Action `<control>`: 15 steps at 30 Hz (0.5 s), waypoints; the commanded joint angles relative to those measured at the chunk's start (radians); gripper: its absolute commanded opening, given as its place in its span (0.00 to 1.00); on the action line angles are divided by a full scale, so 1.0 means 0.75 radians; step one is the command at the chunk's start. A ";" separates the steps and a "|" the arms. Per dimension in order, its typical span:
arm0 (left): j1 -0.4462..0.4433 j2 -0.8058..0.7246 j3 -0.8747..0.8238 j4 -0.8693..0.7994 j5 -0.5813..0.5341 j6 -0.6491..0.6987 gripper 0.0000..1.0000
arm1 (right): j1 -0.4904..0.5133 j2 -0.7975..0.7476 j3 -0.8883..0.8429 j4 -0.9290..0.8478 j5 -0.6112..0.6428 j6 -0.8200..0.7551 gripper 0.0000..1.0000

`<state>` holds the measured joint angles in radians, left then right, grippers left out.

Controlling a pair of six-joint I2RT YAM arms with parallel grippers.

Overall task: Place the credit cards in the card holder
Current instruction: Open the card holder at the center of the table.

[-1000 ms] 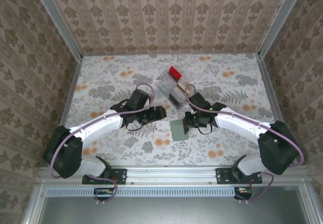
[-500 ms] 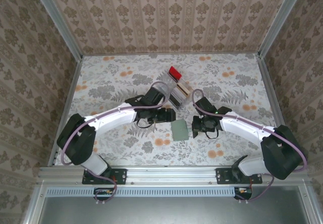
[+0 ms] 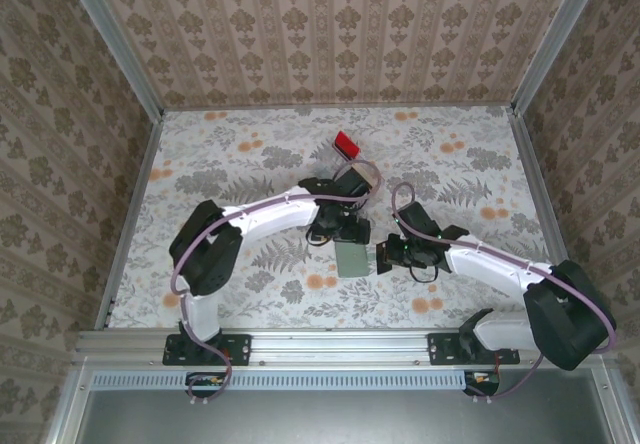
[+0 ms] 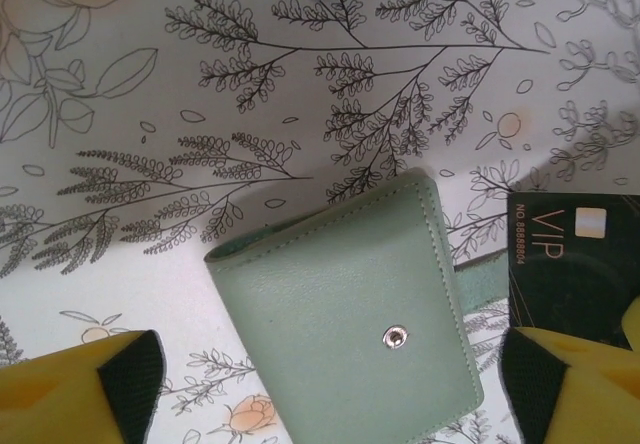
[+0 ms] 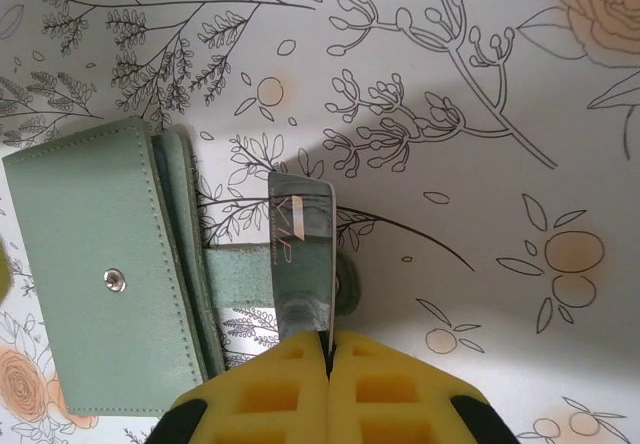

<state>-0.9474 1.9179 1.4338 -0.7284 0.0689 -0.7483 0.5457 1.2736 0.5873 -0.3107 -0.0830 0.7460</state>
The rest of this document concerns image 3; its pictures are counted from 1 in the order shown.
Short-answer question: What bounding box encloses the green card holder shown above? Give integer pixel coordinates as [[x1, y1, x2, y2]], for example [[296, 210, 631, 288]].
[[333, 240, 372, 279]]

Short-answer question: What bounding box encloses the floral patterned table cover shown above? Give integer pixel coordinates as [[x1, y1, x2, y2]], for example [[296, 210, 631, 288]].
[[107, 107, 571, 330]]

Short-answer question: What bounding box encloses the grey metal panel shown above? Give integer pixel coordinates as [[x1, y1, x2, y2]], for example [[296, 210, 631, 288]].
[[47, 368, 640, 444]]

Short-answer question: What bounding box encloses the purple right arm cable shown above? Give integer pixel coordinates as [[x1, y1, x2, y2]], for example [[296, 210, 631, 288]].
[[391, 182, 617, 406]]

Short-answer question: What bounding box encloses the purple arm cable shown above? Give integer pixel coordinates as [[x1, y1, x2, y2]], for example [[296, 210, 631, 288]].
[[169, 159, 385, 408], [391, 182, 617, 406]]

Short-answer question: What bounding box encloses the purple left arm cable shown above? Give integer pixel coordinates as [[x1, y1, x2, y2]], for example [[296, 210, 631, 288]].
[[169, 159, 385, 408]]

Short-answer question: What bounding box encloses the aluminium mounting rail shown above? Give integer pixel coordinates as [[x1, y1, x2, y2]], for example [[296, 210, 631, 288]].
[[74, 327, 614, 365]]

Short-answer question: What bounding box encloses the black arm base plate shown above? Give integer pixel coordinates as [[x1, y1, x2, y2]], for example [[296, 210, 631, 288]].
[[163, 332, 251, 367], [427, 332, 521, 367]]

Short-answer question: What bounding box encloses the aluminium table end rail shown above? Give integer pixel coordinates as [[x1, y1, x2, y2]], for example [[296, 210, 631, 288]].
[[162, 102, 514, 113]]

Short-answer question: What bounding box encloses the white slotted cable duct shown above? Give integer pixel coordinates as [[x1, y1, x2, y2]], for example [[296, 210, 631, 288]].
[[92, 369, 469, 391]]

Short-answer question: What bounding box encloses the aluminium table side rail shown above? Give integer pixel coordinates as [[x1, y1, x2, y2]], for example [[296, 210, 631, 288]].
[[93, 111, 166, 330], [505, 106, 576, 273]]

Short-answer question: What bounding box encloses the black controller board with wires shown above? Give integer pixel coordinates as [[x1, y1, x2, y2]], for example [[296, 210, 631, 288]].
[[185, 371, 227, 398], [463, 369, 501, 397]]

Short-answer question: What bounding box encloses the aluminium frame post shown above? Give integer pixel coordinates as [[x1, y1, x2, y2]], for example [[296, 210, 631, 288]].
[[58, 0, 166, 118], [510, 0, 611, 115]]

